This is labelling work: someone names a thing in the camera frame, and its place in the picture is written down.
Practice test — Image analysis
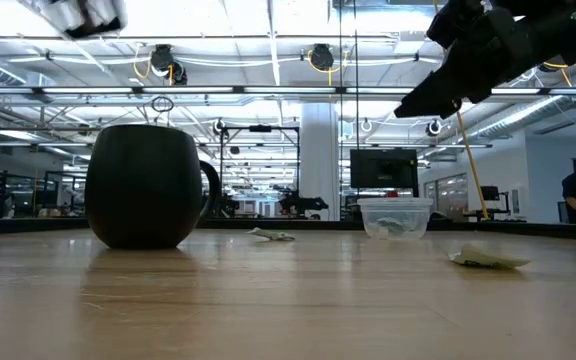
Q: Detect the black ceiling cable reel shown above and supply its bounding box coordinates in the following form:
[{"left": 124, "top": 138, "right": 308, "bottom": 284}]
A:
[
  {"left": 149, "top": 43, "right": 189, "bottom": 86},
  {"left": 309, "top": 43, "right": 336, "bottom": 72}
]

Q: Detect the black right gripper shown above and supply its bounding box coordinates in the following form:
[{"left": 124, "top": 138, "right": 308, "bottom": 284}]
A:
[{"left": 393, "top": 0, "right": 537, "bottom": 120}]

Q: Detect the green white sweetener packet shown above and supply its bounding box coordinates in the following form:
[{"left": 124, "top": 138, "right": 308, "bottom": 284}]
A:
[
  {"left": 245, "top": 226, "right": 297, "bottom": 243},
  {"left": 448, "top": 243, "right": 532, "bottom": 270},
  {"left": 375, "top": 216, "right": 412, "bottom": 237}
]

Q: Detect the black aluminium table frame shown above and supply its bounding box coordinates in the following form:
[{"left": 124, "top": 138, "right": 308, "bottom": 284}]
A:
[{"left": 0, "top": 215, "right": 576, "bottom": 239}]

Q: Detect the black mug green inside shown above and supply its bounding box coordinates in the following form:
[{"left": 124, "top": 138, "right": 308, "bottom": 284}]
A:
[{"left": 84, "top": 124, "right": 223, "bottom": 250}]

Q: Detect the small black monitor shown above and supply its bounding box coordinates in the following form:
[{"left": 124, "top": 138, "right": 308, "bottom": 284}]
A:
[{"left": 480, "top": 185, "right": 512, "bottom": 219}]

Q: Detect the yellow hanging cable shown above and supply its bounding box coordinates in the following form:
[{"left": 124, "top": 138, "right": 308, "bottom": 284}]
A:
[{"left": 453, "top": 107, "right": 490, "bottom": 220}]

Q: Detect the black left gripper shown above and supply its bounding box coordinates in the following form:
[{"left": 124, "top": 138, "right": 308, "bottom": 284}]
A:
[{"left": 17, "top": 0, "right": 129, "bottom": 40}]

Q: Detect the clear round plastic container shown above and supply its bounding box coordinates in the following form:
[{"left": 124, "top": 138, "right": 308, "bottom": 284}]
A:
[{"left": 356, "top": 197, "right": 434, "bottom": 241}]

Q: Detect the black workcell frame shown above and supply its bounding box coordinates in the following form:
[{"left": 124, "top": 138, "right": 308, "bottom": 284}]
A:
[{"left": 219, "top": 124, "right": 302, "bottom": 221}]

